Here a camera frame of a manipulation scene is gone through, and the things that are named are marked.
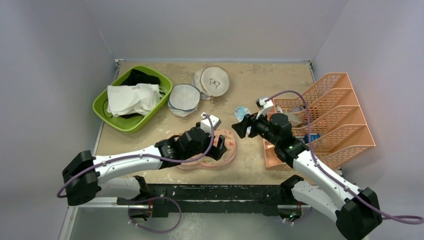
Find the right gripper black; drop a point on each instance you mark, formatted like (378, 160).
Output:
(250, 122)

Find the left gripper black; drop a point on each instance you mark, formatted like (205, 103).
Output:
(215, 152)

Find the floral mesh laundry bag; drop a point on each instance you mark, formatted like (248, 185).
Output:
(208, 162)

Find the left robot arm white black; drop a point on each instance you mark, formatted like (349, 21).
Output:
(87, 176)

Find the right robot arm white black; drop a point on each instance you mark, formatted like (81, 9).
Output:
(353, 210)

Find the beige glasses print laundry bag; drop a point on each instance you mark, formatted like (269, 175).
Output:
(212, 82)

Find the white round mesh laundry bag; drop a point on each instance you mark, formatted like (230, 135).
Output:
(183, 100)

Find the blue toothbrush blister pack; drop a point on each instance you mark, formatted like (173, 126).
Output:
(240, 112)

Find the grey box in organizer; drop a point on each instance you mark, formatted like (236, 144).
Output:
(293, 119)

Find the blue can in organizer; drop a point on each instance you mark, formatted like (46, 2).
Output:
(311, 137)

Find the orange plastic file organizer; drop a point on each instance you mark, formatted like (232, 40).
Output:
(335, 114)

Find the white cloth in bin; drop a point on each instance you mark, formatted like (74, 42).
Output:
(140, 99)

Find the black garment in bin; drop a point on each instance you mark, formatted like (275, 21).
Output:
(139, 77)

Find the green plastic bin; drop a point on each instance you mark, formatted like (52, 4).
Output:
(135, 123)

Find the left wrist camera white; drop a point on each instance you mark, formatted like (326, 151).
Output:
(209, 123)

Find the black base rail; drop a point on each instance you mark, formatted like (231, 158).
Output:
(268, 200)

